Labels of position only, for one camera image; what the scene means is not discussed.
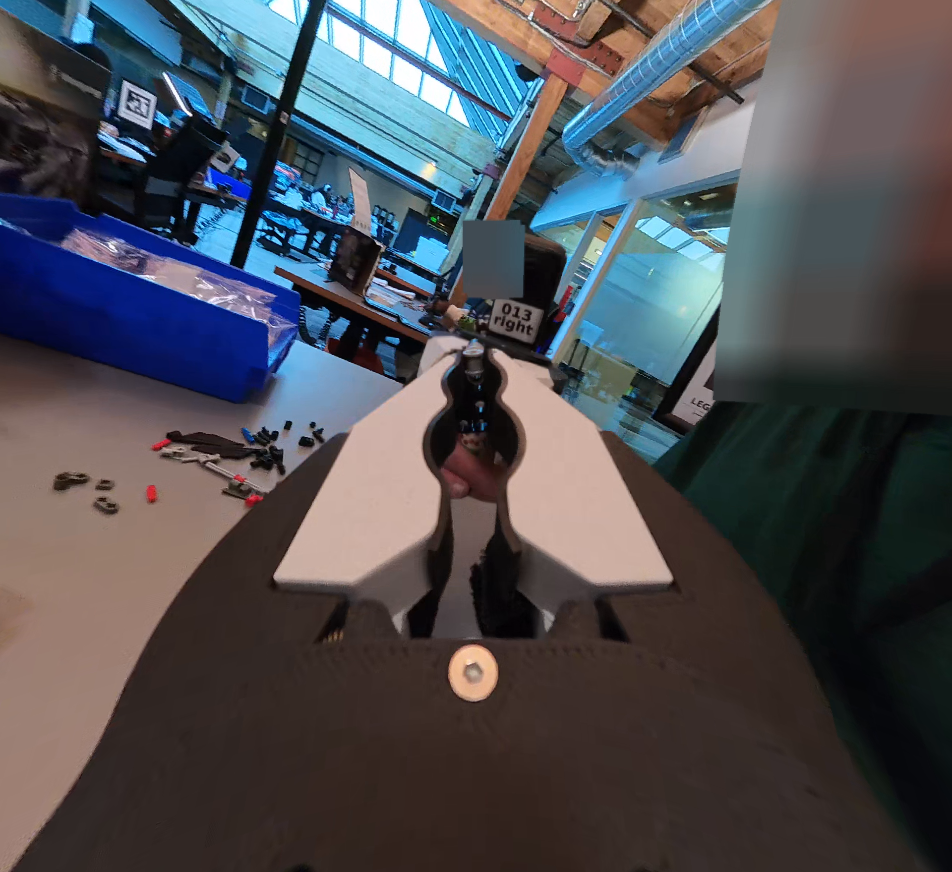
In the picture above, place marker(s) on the framed marker poster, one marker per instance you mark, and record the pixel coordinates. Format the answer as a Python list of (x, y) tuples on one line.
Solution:
[(692, 396)]

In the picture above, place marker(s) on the dark grey lego beam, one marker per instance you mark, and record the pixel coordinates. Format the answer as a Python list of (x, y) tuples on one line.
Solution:
[(71, 480)]

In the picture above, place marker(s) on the black lego wing panel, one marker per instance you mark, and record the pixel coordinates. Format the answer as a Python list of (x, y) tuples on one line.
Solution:
[(208, 441)]

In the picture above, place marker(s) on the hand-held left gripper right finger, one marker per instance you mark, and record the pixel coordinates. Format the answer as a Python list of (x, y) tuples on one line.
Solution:
[(587, 515)]

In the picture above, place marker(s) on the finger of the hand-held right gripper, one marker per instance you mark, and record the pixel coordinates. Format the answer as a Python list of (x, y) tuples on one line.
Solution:
[(529, 366), (439, 355)]

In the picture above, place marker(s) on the black pole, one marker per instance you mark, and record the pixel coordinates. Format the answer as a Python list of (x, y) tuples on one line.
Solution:
[(291, 91)]

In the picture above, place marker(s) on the person's green shirt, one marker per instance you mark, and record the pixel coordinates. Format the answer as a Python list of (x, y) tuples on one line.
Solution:
[(818, 589)]

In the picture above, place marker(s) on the white standing sign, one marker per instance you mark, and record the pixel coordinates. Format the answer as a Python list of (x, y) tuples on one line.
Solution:
[(359, 199)]

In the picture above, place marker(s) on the black office chair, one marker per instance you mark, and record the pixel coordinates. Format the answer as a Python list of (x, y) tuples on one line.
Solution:
[(186, 158)]

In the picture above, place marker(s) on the wooden post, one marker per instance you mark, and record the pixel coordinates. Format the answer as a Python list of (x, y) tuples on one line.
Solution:
[(525, 143)]

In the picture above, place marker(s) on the small dark printed box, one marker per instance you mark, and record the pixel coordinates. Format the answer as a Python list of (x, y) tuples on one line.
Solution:
[(355, 261)]

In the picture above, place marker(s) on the small framed marker tag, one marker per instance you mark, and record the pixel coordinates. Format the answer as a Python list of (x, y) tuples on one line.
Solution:
[(137, 104)]

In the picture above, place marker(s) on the clear plastic bags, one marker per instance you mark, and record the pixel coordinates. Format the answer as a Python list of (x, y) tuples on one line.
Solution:
[(186, 284)]

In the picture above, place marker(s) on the silver air duct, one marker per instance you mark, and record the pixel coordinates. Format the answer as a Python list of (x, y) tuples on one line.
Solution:
[(669, 50)]

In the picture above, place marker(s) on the blue plastic bin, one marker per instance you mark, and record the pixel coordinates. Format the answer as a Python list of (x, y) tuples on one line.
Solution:
[(149, 351)]

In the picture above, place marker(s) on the black lego beam assembly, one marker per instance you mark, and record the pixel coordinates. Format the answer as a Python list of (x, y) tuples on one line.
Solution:
[(476, 403)]

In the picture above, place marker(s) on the light grey lego rod assembly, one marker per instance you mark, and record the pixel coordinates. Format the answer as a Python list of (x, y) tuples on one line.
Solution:
[(236, 489)]

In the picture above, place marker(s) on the person's right hand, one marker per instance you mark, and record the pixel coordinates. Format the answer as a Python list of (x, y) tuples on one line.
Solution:
[(472, 474)]

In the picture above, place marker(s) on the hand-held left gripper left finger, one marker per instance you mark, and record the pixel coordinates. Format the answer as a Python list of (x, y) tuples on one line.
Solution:
[(357, 515)]

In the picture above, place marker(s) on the dark grey lego connector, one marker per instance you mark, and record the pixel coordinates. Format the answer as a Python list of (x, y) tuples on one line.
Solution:
[(105, 506)]

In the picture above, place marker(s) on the wooden background desk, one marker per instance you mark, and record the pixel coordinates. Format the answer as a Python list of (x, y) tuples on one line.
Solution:
[(335, 292)]

